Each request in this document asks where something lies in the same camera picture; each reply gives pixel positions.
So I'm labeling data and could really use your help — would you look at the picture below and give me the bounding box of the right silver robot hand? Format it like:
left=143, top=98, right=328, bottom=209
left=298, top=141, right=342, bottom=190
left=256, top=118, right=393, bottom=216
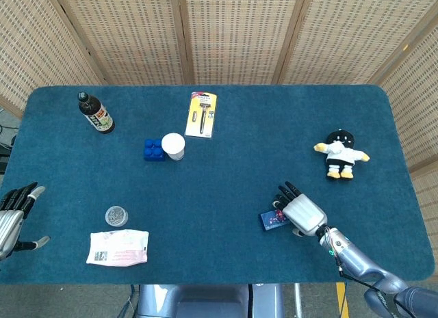
left=272, top=181, right=329, bottom=237

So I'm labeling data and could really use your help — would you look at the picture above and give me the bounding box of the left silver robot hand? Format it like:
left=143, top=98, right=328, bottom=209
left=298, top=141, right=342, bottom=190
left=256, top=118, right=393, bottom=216
left=0, top=181, right=51, bottom=261

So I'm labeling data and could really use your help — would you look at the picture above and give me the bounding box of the blue folding glasses case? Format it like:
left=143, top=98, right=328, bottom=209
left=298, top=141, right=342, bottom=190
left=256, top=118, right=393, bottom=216
left=260, top=208, right=292, bottom=232

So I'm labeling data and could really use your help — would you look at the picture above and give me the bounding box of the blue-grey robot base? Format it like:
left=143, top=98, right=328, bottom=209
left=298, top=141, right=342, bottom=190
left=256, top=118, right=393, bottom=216
left=136, top=283, right=285, bottom=318

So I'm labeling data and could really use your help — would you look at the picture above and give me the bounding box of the black and white plush doll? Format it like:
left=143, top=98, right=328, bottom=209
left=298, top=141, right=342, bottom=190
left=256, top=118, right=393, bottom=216
left=313, top=127, right=371, bottom=181

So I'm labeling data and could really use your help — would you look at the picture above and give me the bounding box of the metal support leg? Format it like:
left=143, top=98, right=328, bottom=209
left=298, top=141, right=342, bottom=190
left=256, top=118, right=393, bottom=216
left=293, top=283, right=304, bottom=318

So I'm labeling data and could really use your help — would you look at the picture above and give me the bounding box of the blue felt table cover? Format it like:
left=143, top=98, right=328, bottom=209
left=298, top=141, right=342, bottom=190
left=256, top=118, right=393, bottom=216
left=0, top=84, right=436, bottom=286

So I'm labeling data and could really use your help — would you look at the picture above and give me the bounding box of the round metal tin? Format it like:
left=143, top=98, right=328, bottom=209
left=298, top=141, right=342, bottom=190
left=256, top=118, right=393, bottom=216
left=105, top=205, right=129, bottom=227

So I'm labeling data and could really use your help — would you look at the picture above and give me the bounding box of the white pink wet wipes pack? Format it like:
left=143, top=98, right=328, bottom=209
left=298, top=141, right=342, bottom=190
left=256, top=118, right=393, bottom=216
left=86, top=229, right=150, bottom=267

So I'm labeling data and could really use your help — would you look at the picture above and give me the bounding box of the dark sauce bottle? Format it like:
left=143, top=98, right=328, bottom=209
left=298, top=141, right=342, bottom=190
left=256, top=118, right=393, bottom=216
left=77, top=91, right=116, bottom=135

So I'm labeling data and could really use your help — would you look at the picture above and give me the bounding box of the razor in yellow blister pack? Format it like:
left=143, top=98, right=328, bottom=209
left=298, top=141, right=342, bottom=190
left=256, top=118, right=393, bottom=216
left=185, top=91, right=218, bottom=139

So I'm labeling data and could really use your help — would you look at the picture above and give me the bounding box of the white plastic cup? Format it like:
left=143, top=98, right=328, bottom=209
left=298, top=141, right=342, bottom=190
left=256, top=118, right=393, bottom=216
left=161, top=133, right=186, bottom=161

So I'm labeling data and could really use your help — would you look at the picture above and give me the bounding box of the blue toy building brick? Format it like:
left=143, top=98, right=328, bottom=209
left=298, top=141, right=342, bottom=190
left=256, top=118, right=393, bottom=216
left=142, top=137, right=166, bottom=162

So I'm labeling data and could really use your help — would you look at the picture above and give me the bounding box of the bamboo folding screen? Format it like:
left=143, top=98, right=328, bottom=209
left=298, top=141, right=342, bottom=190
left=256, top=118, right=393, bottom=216
left=0, top=0, right=438, bottom=196

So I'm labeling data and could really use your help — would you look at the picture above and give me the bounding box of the black cable bundle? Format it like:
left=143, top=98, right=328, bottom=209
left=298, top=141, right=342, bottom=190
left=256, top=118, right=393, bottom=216
left=0, top=122, right=18, bottom=175

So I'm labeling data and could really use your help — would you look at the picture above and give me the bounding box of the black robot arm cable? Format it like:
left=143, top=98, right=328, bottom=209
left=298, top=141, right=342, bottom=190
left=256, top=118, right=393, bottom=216
left=337, top=259, right=422, bottom=318

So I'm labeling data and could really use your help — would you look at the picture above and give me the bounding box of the blue cable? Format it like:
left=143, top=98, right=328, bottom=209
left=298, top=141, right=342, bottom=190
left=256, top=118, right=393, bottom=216
left=118, top=284, right=138, bottom=318

